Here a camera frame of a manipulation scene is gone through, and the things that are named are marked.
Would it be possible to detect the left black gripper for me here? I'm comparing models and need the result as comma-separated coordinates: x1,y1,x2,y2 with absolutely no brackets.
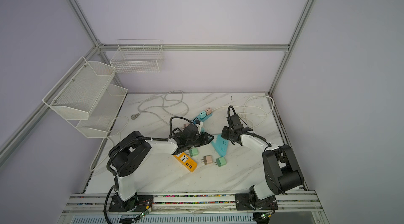
187,132,214,148

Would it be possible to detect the green plug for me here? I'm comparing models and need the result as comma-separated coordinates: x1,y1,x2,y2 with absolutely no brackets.
215,157,227,167
189,148,199,157

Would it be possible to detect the blue power strip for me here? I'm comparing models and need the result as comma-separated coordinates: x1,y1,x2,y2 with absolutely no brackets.
191,112,213,124

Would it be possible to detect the teal triangular power strip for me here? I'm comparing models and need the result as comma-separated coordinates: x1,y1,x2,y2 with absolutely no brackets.
211,135,229,157

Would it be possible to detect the teal plug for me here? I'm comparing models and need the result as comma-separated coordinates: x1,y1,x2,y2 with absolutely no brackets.
199,111,206,119

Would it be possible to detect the orange power strip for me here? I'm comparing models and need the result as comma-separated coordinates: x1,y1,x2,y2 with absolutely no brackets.
174,152,197,172

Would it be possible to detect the black power strip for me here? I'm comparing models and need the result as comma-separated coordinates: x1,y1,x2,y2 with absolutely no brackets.
171,128,182,139

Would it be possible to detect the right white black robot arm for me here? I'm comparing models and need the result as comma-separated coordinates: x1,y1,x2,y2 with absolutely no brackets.
222,106,305,209

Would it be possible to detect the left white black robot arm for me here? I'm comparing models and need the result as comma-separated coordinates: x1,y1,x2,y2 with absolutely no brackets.
106,124,215,212

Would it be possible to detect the pink plug on blue strip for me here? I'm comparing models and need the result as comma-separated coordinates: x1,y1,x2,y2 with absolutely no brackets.
205,108,212,116

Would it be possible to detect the lower white mesh shelf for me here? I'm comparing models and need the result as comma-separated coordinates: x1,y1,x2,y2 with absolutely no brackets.
76,85,127,138

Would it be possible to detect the white mesh shelf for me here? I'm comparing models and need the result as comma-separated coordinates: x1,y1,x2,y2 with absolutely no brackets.
42,57,116,120
76,85,127,138

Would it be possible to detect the upper white mesh shelf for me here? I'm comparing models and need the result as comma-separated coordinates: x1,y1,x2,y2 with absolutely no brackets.
42,57,116,120

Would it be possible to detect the white cable of blue strip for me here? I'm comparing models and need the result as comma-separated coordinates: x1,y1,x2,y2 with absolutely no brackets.
210,95,275,130

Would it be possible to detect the grey cable of black strip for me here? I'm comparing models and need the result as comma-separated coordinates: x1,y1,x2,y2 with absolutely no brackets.
130,90,190,130

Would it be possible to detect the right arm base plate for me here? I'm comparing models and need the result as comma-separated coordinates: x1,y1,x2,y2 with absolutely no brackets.
235,192,278,211

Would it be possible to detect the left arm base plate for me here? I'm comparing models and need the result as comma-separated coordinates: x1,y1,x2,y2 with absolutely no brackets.
108,195,154,212

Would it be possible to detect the aluminium mounting rail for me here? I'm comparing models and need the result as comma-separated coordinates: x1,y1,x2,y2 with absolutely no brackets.
62,190,324,215

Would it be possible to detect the white wire basket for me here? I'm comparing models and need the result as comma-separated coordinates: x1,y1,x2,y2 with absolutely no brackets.
110,39,165,73

